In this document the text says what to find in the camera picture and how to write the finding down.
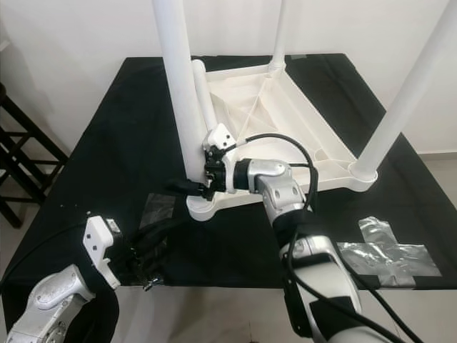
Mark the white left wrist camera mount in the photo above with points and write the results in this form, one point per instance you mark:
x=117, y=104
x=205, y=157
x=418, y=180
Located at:
x=100, y=243

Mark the white plastic children table top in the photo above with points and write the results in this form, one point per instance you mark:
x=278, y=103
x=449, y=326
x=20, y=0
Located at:
x=285, y=114

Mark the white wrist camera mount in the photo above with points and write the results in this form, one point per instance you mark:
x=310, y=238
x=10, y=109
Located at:
x=218, y=136
x=100, y=243

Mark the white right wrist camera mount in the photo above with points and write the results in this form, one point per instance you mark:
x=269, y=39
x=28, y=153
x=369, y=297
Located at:
x=218, y=136

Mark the clear tape strip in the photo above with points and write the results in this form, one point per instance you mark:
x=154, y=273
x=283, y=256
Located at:
x=157, y=211

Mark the black tablecloth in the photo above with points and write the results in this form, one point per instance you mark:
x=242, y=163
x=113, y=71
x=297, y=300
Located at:
x=114, y=143

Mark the black round stool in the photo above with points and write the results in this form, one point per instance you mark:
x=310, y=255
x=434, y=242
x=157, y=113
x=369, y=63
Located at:
x=21, y=143

